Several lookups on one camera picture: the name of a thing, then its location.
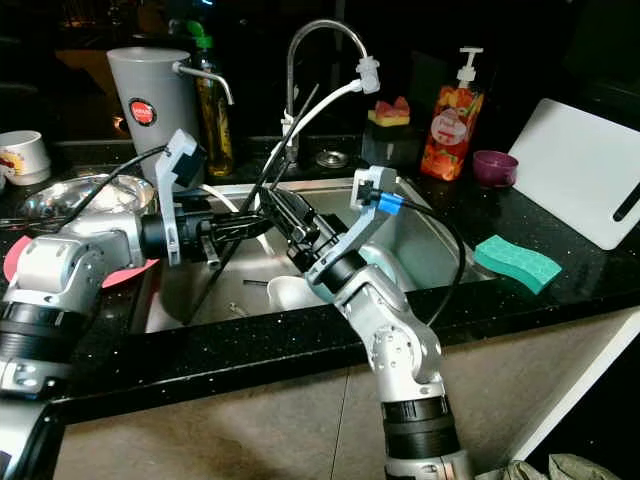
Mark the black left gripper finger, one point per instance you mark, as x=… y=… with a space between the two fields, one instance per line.
x=240 y=237
x=242 y=223

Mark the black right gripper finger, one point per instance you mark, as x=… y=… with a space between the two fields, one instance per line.
x=290 y=210
x=280 y=225

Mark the black chopstick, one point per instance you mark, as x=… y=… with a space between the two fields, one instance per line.
x=282 y=150
x=272 y=155

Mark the stainless steel bowl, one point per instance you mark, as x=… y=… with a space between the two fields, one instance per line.
x=80 y=198

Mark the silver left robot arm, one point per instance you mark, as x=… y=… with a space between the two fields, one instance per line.
x=50 y=280

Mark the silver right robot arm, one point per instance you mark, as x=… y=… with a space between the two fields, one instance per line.
x=395 y=340

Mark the small white bowl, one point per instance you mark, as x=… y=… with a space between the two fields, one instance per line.
x=290 y=294

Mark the round steel countertop cap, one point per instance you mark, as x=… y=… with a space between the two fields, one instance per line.
x=332 y=159

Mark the small steel utensil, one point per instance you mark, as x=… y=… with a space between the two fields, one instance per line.
x=240 y=310

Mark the green capped oil bottle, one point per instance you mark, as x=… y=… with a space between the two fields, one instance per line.
x=218 y=120

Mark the black sponge holder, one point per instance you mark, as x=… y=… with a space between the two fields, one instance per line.
x=390 y=148

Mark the stainless steel sink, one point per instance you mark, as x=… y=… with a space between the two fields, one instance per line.
x=430 y=245

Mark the chrome gooseneck faucet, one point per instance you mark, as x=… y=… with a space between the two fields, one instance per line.
x=290 y=80

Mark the grey water filter canister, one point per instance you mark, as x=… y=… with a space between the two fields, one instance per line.
x=145 y=120

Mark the yellow and red sponge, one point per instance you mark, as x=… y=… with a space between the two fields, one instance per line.
x=391 y=113

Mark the orange soap pump bottle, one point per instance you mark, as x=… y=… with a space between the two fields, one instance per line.
x=452 y=128

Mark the pink plate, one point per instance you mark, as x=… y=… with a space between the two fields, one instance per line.
x=15 y=262

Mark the white printed cup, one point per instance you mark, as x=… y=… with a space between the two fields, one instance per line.
x=25 y=158

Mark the purple cup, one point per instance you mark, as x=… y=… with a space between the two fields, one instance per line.
x=496 y=170

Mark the teal wavy sponge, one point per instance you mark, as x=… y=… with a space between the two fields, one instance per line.
x=518 y=265

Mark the white cutting board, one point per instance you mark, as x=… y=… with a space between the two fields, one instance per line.
x=573 y=172

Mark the olive green fabric bundle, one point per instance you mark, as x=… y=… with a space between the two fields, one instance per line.
x=560 y=470

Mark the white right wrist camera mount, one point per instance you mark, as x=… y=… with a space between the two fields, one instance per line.
x=345 y=225

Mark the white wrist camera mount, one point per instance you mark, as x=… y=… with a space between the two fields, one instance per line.
x=345 y=225
x=182 y=150

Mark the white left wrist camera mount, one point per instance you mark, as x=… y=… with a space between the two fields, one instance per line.
x=182 y=150

